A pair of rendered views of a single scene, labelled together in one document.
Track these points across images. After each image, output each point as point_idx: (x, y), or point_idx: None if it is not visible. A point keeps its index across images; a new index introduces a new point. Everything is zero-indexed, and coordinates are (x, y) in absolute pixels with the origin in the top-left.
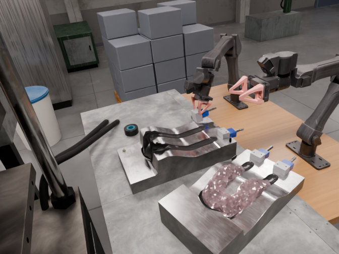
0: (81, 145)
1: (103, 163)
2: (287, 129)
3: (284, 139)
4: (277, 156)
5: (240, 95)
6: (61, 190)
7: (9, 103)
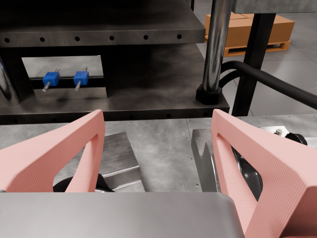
0: (276, 81)
1: (267, 124)
2: None
3: None
4: None
5: (95, 111)
6: (204, 81)
7: None
